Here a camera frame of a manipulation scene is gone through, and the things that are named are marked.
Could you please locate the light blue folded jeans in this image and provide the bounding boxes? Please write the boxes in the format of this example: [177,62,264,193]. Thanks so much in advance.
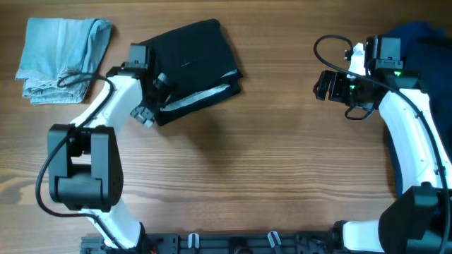
[16,18,112,104]

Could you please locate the black shorts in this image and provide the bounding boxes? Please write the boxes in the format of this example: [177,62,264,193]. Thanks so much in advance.
[142,19,242,126]

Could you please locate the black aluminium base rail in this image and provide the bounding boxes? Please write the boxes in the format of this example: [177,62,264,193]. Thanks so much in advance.
[80,231,340,254]

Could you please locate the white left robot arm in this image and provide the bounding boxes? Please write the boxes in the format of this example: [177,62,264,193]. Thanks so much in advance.
[35,44,171,253]

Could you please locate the dark navy garment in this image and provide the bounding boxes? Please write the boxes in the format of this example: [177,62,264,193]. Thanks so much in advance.
[386,37,452,198]

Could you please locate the blue shirt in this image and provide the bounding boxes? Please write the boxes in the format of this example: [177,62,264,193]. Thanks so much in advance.
[386,21,446,47]

